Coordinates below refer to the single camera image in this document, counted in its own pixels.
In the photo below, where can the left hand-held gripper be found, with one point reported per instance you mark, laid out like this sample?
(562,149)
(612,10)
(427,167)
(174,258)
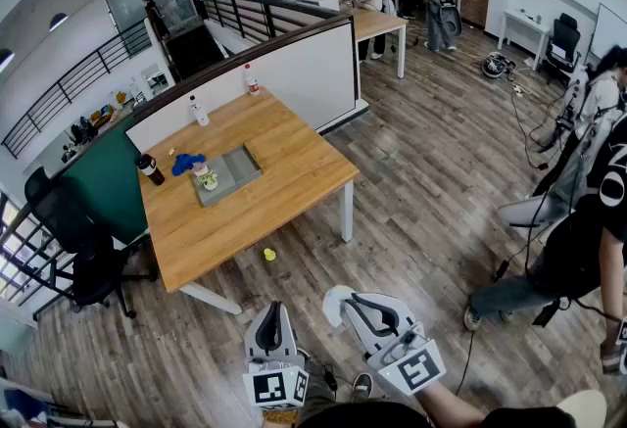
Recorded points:
(269,389)

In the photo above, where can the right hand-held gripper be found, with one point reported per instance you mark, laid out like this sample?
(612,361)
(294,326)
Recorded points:
(416,367)

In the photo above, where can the white cloth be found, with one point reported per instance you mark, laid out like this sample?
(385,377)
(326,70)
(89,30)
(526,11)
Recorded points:
(335,303)

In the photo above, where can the grey tray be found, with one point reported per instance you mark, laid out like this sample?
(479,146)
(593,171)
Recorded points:
(235,176)

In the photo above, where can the person's right forearm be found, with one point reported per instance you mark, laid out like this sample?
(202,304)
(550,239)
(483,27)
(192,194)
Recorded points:
(450,409)

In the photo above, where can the person's shoe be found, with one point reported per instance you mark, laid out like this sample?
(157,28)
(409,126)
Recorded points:
(363,386)

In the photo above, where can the black power adaptor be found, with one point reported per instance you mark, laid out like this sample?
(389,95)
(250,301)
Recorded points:
(331,379)

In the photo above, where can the yellow object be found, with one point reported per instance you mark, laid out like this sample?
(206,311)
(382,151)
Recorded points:
(269,254)

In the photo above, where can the person's black shirt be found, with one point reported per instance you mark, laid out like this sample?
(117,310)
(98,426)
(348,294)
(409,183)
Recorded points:
(367,418)

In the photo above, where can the green potted plant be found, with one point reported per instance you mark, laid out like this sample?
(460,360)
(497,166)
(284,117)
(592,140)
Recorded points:
(208,180)

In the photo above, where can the pink potted succulent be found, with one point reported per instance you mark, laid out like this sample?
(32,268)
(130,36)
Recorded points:
(199,168)

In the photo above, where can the blue cloth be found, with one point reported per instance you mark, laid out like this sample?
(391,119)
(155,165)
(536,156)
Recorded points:
(185,164)

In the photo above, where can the black tumbler bottle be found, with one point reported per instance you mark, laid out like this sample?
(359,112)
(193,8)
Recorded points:
(151,170)

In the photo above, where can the green partition panel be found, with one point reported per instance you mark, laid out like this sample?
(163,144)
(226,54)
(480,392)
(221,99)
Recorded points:
(112,181)

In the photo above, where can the black office chair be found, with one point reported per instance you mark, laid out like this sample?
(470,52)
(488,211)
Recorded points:
(563,46)
(73,225)

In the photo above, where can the white bottle red cap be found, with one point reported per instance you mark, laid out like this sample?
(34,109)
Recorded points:
(252,82)

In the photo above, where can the white partition panel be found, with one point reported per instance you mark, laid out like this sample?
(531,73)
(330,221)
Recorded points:
(294,73)

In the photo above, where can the black metal railing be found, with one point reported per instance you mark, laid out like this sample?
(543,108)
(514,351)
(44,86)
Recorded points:
(255,14)
(73,83)

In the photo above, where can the whiteboard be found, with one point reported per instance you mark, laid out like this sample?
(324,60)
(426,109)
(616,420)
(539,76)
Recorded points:
(610,36)

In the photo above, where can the pendant lamp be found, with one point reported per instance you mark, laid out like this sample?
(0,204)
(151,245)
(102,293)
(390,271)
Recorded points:
(6,60)
(58,22)

